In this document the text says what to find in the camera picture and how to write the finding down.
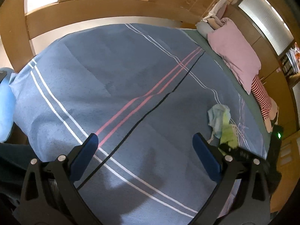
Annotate light blue face mask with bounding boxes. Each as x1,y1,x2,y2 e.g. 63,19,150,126
207,104,231,144

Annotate green bed mat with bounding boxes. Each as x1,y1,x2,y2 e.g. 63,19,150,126
180,27,273,150

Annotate green paper strip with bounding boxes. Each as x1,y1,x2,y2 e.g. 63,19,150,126
220,109,237,148

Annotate striped plush doll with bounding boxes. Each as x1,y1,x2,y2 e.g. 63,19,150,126
251,75,279,133

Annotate pink pillow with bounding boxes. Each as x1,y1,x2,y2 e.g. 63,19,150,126
207,18,261,94

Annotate blue plaid bed sheet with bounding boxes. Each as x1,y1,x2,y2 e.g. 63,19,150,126
9,24,270,224

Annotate hanging clothes bundle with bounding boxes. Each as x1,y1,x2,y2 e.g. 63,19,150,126
196,0,227,40

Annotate wooden bunk bed frame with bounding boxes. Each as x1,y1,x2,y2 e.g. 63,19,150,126
1,0,217,74

